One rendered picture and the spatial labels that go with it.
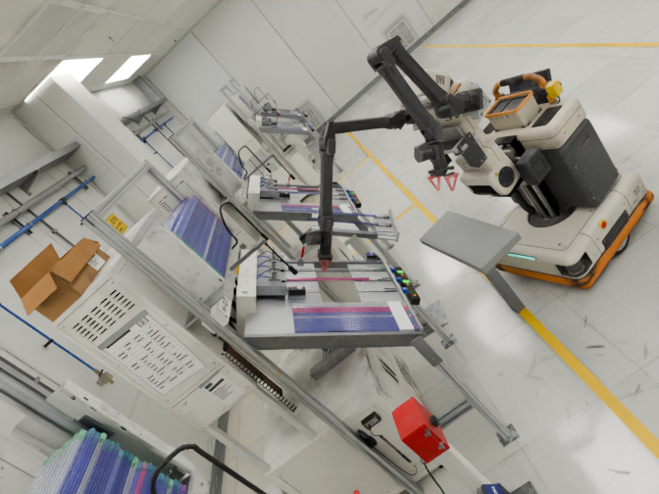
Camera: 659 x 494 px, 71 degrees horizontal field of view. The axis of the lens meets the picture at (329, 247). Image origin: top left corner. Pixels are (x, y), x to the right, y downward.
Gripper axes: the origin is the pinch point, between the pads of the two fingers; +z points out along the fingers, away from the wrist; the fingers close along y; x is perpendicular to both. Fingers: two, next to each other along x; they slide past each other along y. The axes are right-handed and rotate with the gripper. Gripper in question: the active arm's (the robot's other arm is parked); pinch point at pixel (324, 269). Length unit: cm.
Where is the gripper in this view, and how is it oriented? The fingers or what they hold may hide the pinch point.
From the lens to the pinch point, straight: 235.4
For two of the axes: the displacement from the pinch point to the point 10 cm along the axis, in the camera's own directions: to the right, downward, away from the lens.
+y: 1.2, 3.9, -9.1
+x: 9.9, 0.1, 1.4
